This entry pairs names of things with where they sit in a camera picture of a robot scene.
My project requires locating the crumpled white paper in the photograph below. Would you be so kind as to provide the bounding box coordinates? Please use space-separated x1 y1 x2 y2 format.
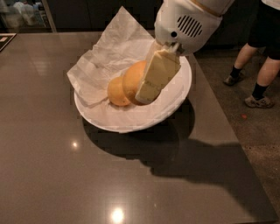
66 6 165 130

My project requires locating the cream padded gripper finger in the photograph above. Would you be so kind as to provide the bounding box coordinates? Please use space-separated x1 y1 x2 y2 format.
145 40 163 70
135 49 181 104

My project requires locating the black white mat corner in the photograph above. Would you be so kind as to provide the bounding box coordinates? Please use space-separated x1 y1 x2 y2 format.
0 33 16 52

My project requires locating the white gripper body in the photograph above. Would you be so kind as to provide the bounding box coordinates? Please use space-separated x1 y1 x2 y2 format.
155 0 222 56

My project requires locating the orange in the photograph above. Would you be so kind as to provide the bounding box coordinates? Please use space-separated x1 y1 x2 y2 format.
122 60 146 106
107 76 130 107

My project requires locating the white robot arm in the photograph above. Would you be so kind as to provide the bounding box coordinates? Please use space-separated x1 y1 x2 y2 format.
135 0 234 104

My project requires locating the person in black shorts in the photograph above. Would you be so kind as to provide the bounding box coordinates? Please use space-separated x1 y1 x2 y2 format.
222 0 280 109

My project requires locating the white bowl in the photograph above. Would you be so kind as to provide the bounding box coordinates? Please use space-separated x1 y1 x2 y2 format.
73 38 193 134

